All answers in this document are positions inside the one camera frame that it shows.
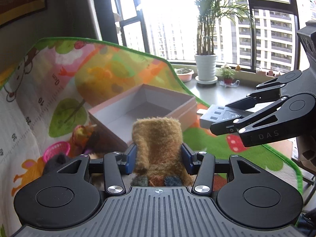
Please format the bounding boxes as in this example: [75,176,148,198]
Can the white power adapter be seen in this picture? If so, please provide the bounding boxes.
[197,104,252,129]

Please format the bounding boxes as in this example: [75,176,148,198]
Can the tan furry glove toy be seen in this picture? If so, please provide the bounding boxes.
[131,117,193,187]

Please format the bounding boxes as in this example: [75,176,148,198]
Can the pink yellow cupcake toy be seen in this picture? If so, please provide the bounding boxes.
[68,124,96,158]

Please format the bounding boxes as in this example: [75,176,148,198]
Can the pink plastic strainer toy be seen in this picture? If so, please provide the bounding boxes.
[42,141,70,163]

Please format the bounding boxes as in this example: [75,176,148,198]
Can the black plush toy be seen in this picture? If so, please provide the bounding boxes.
[42,153,71,175]

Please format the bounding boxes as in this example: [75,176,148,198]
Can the pink cardboard box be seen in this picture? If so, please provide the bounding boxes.
[88,84,198,151]

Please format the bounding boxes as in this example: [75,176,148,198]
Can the small green plant red pot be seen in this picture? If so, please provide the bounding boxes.
[219,65,240,87]

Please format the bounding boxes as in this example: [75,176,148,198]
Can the pink bowl planter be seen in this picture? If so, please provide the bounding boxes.
[175,68,194,83]

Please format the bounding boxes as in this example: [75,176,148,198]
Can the colourful play mat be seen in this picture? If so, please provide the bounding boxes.
[1,38,303,236]

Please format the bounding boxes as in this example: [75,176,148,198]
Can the potted palm white pot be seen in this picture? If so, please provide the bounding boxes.
[195,0,253,85]

